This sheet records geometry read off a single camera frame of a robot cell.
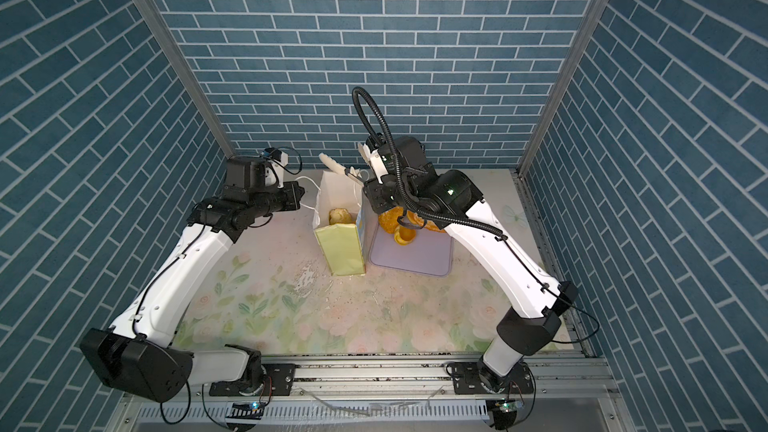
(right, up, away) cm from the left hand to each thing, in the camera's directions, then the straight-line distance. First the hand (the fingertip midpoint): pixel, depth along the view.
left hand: (306, 188), depth 76 cm
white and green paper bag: (+9, -9, -3) cm, 13 cm away
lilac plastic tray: (+34, -21, +23) cm, 46 cm away
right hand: (+17, +1, -10) cm, 20 cm away
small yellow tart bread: (+25, -15, +20) cm, 35 cm away
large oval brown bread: (+21, -9, +23) cm, 32 cm away
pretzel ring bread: (+5, -8, +20) cm, 22 cm away
